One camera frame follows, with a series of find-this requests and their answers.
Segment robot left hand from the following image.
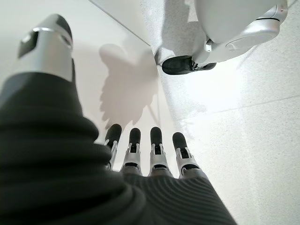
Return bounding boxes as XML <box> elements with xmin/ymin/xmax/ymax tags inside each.
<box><xmin>0</xmin><ymin>13</ymin><xmax>238</xmax><ymax>225</ymax></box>

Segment white cabinet door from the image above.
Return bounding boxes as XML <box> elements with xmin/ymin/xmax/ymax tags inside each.
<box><xmin>0</xmin><ymin>0</ymin><xmax>181</xmax><ymax>179</ymax></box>

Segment white robot left leg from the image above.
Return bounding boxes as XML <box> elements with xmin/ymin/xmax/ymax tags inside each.
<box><xmin>161</xmin><ymin>0</ymin><xmax>289</xmax><ymax>76</ymax></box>

